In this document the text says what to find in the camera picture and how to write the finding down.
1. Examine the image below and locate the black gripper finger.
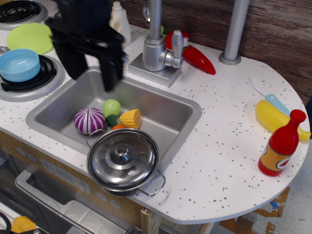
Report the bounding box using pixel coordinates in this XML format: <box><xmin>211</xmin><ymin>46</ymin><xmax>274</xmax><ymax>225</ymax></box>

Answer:
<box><xmin>98</xmin><ymin>53</ymin><xmax>124</xmax><ymax>92</ymax></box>
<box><xmin>52</xmin><ymin>39</ymin><xmax>88</xmax><ymax>80</ymax></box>

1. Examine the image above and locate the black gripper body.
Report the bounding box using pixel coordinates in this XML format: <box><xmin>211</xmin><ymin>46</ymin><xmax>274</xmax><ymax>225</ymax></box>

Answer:
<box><xmin>45</xmin><ymin>17</ymin><xmax>127</xmax><ymax>63</ymax></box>

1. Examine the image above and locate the steel pot lid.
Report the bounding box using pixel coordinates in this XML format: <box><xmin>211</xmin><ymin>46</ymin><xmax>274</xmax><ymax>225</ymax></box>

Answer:
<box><xmin>87</xmin><ymin>130</ymin><xmax>158</xmax><ymax>188</ymax></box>

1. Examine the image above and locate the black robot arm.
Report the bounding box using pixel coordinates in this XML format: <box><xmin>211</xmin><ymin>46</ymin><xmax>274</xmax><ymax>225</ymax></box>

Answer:
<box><xmin>45</xmin><ymin>0</ymin><xmax>125</xmax><ymax>92</ymax></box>

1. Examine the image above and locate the front left stove burner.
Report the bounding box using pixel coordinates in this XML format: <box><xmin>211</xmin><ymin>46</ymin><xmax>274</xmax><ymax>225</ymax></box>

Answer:
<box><xmin>0</xmin><ymin>54</ymin><xmax>65</xmax><ymax>102</ymax></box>

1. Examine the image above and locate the stove burner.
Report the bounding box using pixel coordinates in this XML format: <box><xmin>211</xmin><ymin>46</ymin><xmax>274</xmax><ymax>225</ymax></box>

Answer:
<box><xmin>0</xmin><ymin>54</ymin><xmax>65</xmax><ymax>102</ymax></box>
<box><xmin>0</xmin><ymin>0</ymin><xmax>48</xmax><ymax>31</ymax></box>

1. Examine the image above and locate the light green toy plate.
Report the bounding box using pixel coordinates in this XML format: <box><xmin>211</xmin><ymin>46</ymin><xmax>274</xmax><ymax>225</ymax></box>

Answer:
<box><xmin>6</xmin><ymin>23</ymin><xmax>54</xmax><ymax>55</ymax></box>

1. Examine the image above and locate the green toy pear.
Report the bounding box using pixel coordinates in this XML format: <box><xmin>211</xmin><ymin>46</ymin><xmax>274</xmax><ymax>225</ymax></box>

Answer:
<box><xmin>103</xmin><ymin>99</ymin><xmax>121</xmax><ymax>127</ymax></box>

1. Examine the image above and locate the silver toy faucet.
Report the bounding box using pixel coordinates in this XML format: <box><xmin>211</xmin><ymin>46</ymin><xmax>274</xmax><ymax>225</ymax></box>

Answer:
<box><xmin>128</xmin><ymin>0</ymin><xmax>184</xmax><ymax>87</ymax></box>

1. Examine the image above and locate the cream toy detergent bottle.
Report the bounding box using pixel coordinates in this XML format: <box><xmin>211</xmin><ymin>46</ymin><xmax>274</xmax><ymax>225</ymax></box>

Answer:
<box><xmin>109</xmin><ymin>1</ymin><xmax>131</xmax><ymax>48</ymax></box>

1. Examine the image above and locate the metal sink basin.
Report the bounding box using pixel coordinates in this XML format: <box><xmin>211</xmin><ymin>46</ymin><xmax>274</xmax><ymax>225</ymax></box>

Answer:
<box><xmin>26</xmin><ymin>66</ymin><xmax>202</xmax><ymax>172</ymax></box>

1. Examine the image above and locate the yellow toy corn piece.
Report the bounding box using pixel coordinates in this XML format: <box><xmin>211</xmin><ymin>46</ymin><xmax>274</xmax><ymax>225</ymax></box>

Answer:
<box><xmin>119</xmin><ymin>109</ymin><xmax>141</xmax><ymax>129</ymax></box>

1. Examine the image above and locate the purple striped toy onion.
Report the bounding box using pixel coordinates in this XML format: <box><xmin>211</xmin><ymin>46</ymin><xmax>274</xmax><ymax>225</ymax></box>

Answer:
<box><xmin>74</xmin><ymin>107</ymin><xmax>105</xmax><ymax>135</ymax></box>

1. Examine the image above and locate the blue toy bowl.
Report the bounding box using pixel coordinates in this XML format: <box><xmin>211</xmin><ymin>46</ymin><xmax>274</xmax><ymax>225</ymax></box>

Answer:
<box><xmin>0</xmin><ymin>49</ymin><xmax>41</xmax><ymax>82</ymax></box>

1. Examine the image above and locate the orange toy carrot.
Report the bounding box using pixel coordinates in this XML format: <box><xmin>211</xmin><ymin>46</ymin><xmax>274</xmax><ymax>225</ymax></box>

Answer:
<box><xmin>112</xmin><ymin>124</ymin><xmax>125</xmax><ymax>130</ymax></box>

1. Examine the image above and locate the red white toy mushroom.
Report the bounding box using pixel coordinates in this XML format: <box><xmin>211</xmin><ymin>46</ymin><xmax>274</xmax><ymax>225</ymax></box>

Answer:
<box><xmin>165</xmin><ymin>31</ymin><xmax>190</xmax><ymax>50</ymax></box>

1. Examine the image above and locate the back left stove burner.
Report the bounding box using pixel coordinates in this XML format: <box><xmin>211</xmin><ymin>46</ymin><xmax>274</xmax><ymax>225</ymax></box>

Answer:
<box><xmin>0</xmin><ymin>0</ymin><xmax>48</xmax><ymax>31</ymax></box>

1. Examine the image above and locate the red toy chili pepper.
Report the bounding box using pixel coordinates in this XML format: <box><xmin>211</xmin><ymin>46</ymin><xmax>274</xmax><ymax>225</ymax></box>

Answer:
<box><xmin>182</xmin><ymin>45</ymin><xmax>216</xmax><ymax>75</ymax></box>

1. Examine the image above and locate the grey support pole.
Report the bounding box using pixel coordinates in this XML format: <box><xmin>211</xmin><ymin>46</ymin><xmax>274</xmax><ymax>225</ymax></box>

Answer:
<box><xmin>219</xmin><ymin>0</ymin><xmax>250</xmax><ymax>65</ymax></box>

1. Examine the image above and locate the blue white toy knife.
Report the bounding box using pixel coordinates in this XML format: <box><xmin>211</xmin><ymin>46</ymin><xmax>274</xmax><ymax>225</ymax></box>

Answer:
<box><xmin>250</xmin><ymin>77</ymin><xmax>290</xmax><ymax>116</ymax></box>

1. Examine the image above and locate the yellow toy banana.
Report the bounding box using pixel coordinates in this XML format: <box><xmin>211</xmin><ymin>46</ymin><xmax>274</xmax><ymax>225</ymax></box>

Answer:
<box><xmin>255</xmin><ymin>99</ymin><xmax>312</xmax><ymax>142</ymax></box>

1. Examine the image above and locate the yellow object on floor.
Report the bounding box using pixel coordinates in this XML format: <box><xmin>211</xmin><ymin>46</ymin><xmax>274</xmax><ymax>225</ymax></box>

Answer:
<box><xmin>11</xmin><ymin>216</ymin><xmax>37</xmax><ymax>234</ymax></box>

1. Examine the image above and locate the red toy ketchup bottle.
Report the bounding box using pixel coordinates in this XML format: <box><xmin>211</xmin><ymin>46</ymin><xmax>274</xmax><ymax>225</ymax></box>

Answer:
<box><xmin>258</xmin><ymin>109</ymin><xmax>306</xmax><ymax>176</ymax></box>

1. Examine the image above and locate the steel pot with handles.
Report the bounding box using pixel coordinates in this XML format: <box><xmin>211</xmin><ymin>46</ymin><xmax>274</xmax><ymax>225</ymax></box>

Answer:
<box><xmin>85</xmin><ymin>128</ymin><xmax>166</xmax><ymax>197</ymax></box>

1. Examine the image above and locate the oven door with handle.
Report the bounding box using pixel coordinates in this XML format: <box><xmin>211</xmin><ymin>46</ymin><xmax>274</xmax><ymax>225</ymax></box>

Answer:
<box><xmin>15</xmin><ymin>170</ymin><xmax>142</xmax><ymax>234</ymax></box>

